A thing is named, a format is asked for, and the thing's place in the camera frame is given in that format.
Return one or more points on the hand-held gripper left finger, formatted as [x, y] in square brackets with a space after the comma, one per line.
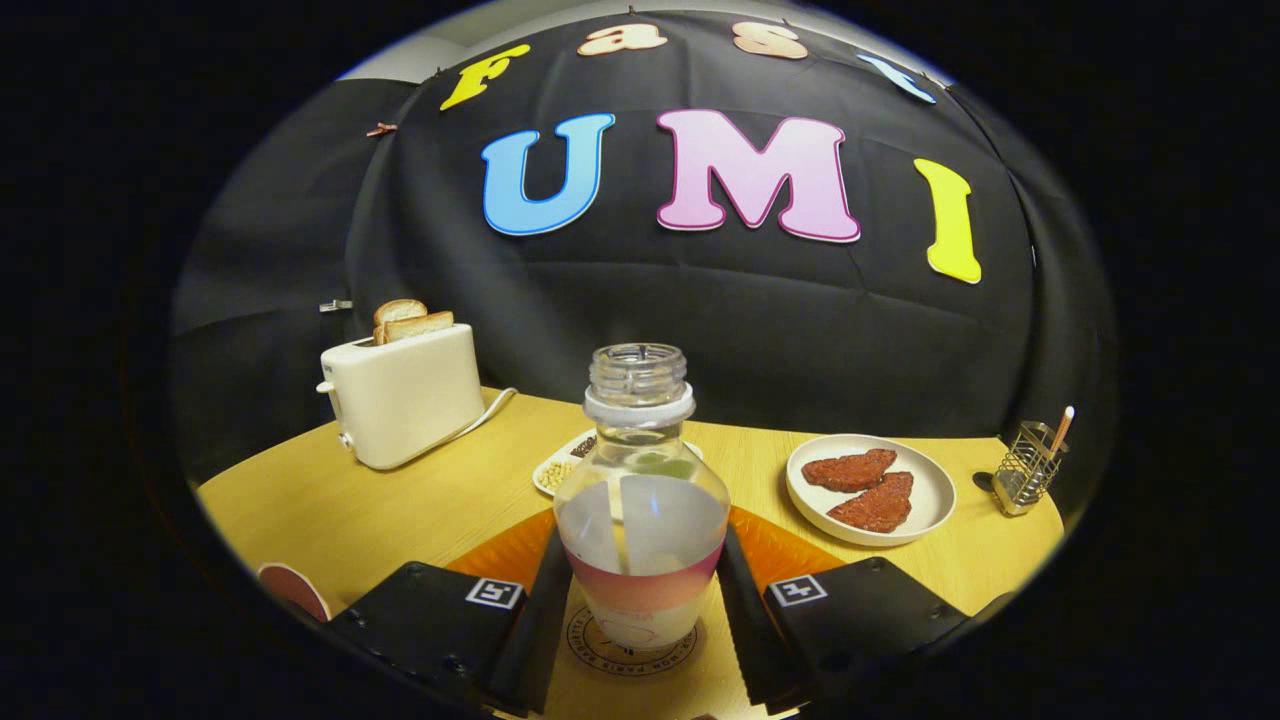
[540, 640]

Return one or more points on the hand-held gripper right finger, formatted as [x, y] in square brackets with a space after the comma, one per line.
[745, 640]

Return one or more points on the round wooden coaster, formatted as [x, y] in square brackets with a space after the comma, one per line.
[630, 664]

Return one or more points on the clear juice bottle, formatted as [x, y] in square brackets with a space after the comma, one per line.
[640, 560]

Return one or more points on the divided white dish of beans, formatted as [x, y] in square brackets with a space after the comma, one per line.
[558, 472]

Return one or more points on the brown meat patty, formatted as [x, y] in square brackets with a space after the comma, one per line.
[850, 470]
[880, 505]

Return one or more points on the wooden table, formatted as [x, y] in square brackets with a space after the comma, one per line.
[400, 510]

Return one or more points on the white round plate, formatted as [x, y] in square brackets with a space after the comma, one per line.
[935, 495]

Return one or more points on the cream toaster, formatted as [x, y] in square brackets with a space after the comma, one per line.
[410, 400]

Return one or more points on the toast slice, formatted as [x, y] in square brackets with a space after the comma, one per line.
[400, 309]
[420, 326]

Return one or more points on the wooden utensil with white tip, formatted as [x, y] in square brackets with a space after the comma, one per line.
[1062, 428]

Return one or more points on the silver metal clip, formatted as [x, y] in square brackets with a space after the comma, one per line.
[335, 305]

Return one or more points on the pink clip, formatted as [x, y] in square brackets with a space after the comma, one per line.
[381, 129]

